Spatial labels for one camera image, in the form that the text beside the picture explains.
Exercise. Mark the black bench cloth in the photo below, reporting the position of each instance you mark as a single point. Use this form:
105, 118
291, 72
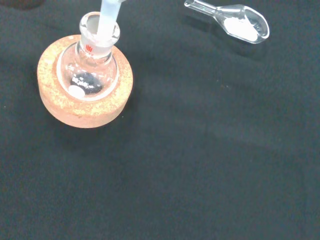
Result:
187, 150

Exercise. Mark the small glass round-bottom flask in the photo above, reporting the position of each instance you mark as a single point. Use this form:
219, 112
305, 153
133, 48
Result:
87, 75

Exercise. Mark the glass weighing funnel with powder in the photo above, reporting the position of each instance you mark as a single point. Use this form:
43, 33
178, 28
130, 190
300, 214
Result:
240, 26

